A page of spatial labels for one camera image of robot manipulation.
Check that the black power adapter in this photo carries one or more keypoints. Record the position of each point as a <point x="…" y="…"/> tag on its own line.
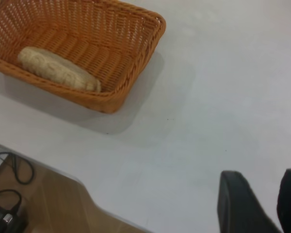
<point x="0" y="218"/>

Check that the striped bread roll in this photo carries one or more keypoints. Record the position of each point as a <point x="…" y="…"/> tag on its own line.
<point x="58" y="68"/>

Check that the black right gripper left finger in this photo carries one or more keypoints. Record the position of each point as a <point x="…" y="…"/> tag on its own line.
<point x="240" y="208"/>

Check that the orange woven wicker basket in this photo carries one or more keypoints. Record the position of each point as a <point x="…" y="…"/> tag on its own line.
<point x="87" y="36"/>

